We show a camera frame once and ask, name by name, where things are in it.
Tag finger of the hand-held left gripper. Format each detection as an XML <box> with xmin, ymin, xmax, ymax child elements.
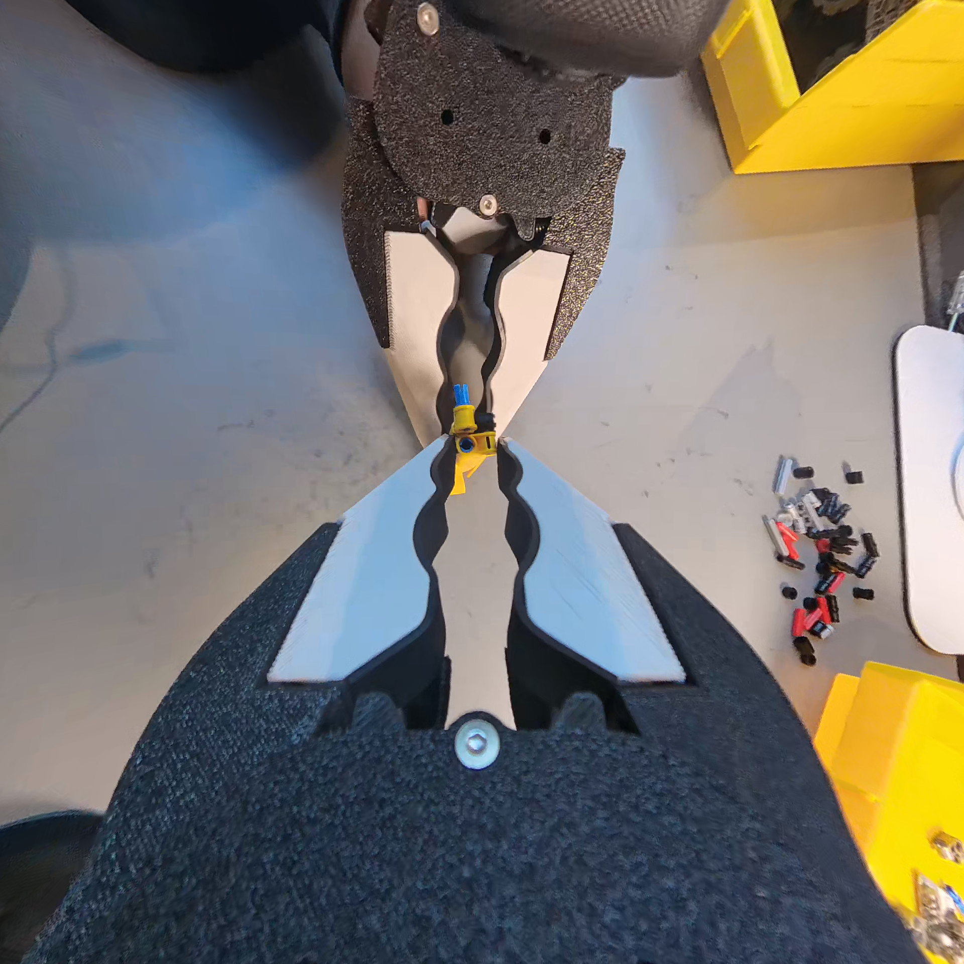
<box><xmin>484</xmin><ymin>251</ymin><xmax>571</xmax><ymax>439</ymax></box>
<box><xmin>384</xmin><ymin>228</ymin><xmax>460</xmax><ymax>441</ymax></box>

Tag grey desk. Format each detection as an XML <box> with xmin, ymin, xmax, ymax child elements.
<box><xmin>0</xmin><ymin>0</ymin><xmax>964</xmax><ymax>964</ymax></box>

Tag person's left forearm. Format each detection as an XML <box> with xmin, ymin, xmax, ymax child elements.
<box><xmin>64</xmin><ymin>0</ymin><xmax>347</xmax><ymax>75</ymax></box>

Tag yellow bin with loose parts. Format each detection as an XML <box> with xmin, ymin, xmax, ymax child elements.
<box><xmin>813</xmin><ymin>661</ymin><xmax>964</xmax><ymax>964</ymax></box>

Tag yellow bin with toy vehicle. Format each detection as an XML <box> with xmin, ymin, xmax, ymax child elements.
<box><xmin>700</xmin><ymin>0</ymin><xmax>964</xmax><ymax>176</ymax></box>

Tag white rounded board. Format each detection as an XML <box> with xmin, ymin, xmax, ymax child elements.
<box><xmin>892</xmin><ymin>324</ymin><xmax>964</xmax><ymax>658</ymax></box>

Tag dark grey mat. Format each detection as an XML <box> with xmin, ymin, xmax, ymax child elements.
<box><xmin>911</xmin><ymin>162</ymin><xmax>964</xmax><ymax>332</ymax></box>

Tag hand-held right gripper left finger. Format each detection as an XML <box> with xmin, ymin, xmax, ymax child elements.
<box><xmin>264</xmin><ymin>439</ymin><xmax>458</xmax><ymax>730</ymax></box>

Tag scattered blue black bricks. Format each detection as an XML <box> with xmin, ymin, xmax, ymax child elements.
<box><xmin>910</xmin><ymin>828</ymin><xmax>964</xmax><ymax>951</ymax></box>

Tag pile of small toy parts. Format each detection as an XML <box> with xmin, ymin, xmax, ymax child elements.
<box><xmin>762</xmin><ymin>454</ymin><xmax>882</xmax><ymax>667</ymax></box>

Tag yellow toy actuator assembly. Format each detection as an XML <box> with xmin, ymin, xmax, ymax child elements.
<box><xmin>449</xmin><ymin>384</ymin><xmax>500</xmax><ymax>458</ymax></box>

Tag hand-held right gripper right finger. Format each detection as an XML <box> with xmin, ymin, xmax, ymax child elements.
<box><xmin>495</xmin><ymin>439</ymin><xmax>688</xmax><ymax>730</ymax></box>

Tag person's black hoodie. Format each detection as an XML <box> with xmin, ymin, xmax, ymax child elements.
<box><xmin>0</xmin><ymin>809</ymin><xmax>104</xmax><ymax>964</ymax></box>

